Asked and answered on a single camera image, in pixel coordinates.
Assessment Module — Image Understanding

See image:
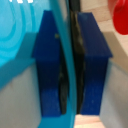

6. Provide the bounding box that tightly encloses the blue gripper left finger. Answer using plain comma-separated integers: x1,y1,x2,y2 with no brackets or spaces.
0,9,67,128

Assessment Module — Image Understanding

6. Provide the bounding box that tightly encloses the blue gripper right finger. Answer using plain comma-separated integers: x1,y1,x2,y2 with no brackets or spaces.
69,12,128,128

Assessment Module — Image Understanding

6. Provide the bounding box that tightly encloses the light blue bowl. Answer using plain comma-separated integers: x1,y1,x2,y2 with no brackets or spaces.
0,0,79,116

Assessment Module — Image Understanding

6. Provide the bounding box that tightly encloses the red plastic cup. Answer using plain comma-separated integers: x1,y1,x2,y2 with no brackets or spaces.
111,0,128,36

